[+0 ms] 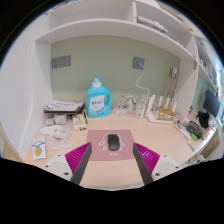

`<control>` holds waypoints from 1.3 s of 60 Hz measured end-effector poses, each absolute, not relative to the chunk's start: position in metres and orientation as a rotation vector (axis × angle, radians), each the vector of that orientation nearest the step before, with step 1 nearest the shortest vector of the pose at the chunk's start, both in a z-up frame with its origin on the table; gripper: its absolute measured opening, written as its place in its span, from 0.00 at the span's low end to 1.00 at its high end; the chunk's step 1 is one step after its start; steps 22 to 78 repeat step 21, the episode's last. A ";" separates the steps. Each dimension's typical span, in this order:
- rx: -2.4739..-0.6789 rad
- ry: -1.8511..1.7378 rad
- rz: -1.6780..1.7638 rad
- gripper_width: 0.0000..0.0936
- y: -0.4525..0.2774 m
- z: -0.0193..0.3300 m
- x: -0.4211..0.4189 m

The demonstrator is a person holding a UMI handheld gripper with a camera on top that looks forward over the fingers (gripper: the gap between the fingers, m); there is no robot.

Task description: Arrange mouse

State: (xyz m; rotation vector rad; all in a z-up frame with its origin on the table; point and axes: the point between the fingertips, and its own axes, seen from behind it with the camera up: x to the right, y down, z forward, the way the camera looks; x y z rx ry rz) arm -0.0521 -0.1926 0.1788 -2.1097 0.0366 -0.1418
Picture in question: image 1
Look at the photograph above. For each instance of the green packet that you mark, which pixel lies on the green packet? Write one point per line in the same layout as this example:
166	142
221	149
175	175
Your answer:
193	136

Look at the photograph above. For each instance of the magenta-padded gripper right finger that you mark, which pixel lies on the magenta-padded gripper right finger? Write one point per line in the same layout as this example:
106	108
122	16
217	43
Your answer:
166	165

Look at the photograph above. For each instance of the dark monitor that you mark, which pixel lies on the dark monitor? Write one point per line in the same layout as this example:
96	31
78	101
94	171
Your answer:
212	104

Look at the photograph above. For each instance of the white remote control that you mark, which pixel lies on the white remote control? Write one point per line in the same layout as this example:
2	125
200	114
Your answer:
182	130

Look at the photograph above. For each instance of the black computer mouse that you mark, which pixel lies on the black computer mouse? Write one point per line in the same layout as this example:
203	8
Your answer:
113	142

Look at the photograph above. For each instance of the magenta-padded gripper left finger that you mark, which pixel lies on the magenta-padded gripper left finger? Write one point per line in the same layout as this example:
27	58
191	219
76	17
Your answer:
56	165

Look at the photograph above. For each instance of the white router with antennas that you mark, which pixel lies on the white router with antennas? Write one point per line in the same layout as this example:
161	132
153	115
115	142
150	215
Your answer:
151	116

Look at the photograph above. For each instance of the white and yellow packet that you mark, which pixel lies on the white and yellow packet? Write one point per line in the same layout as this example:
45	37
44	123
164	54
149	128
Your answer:
39	148

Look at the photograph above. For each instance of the pink printed mouse pad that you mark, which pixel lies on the pink printed mouse pad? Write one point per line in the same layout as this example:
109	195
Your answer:
95	146

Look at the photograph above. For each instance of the black bag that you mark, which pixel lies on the black bag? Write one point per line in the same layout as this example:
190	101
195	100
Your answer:
202	119

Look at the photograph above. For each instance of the white power strip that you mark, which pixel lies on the white power strip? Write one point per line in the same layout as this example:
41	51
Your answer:
121	111

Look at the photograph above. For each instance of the dark grey wall socket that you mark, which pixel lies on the dark grey wall socket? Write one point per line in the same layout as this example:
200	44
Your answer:
138	63

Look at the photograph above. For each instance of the white shelf unit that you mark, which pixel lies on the white shelf unit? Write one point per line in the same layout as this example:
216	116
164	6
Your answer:
110	27

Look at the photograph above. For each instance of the white wall charger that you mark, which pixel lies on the white wall charger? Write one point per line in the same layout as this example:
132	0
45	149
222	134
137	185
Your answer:
173	72

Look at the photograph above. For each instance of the white tube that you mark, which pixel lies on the white tube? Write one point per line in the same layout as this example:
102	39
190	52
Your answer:
191	146

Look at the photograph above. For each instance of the crumpled clear plastic bag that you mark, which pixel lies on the crumpled clear plastic bag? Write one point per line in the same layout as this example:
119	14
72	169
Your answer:
56	133

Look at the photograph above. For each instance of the blue detergent bottle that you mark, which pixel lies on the blue detergent bottle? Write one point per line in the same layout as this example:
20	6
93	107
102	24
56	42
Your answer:
97	103

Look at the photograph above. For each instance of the cream cardboard box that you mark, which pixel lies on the cream cardboard box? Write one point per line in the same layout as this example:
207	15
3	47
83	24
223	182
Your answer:
79	122

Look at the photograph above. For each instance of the stack of books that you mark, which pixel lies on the stack of books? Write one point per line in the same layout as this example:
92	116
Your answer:
63	106

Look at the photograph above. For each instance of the grey blank wall plate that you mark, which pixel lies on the grey blank wall plate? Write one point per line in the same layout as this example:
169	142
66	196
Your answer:
61	62

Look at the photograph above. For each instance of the small white jar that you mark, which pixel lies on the small white jar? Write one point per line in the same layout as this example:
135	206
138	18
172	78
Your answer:
176	119

